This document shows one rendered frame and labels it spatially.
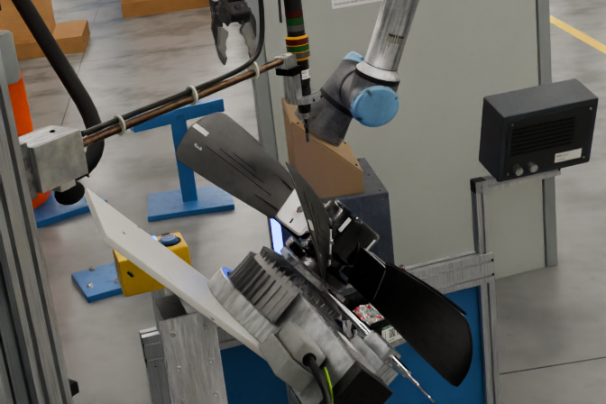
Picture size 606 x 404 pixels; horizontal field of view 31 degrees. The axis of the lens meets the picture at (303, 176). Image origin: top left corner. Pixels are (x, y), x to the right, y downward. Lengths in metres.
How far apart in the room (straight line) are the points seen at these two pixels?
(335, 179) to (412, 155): 1.46
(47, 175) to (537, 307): 3.02
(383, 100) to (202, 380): 0.97
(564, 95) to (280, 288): 1.02
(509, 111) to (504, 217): 1.91
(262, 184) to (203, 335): 0.31
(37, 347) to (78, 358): 2.76
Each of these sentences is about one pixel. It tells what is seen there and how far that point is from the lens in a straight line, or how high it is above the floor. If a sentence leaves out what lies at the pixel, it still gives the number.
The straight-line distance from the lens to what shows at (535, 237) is 4.63.
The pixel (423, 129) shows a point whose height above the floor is 0.71.
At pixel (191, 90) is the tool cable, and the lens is 1.84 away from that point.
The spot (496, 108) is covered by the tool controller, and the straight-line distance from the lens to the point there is 2.65.
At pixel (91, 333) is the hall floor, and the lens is 4.59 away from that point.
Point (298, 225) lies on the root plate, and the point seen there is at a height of 1.23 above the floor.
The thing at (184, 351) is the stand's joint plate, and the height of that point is 1.08.
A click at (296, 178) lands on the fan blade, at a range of 1.79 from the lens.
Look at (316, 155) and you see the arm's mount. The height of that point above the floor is 1.12.
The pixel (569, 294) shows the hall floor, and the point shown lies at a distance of 4.48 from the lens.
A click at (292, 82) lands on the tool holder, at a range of 2.05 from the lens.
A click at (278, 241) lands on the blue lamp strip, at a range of 2.55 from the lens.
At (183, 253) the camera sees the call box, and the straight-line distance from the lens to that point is 2.46.
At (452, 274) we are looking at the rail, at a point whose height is 0.83.
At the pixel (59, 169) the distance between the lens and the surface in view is 1.62.
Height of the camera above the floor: 2.01
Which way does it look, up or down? 20 degrees down
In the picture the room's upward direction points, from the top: 7 degrees counter-clockwise
